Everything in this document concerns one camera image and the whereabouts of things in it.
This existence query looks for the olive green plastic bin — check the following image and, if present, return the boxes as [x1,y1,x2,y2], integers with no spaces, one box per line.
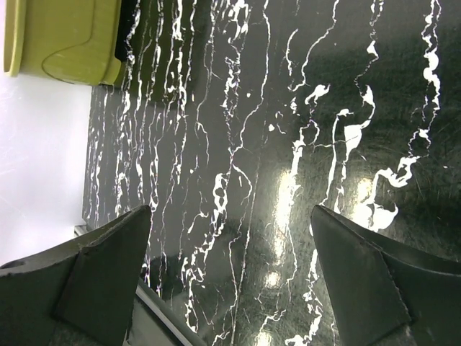
[1,1,125,86]

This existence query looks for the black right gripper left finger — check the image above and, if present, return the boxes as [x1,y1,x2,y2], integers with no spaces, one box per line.
[1,205,151,345]

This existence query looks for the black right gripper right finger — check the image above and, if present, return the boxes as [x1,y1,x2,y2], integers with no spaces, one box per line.
[310,205,460,345]

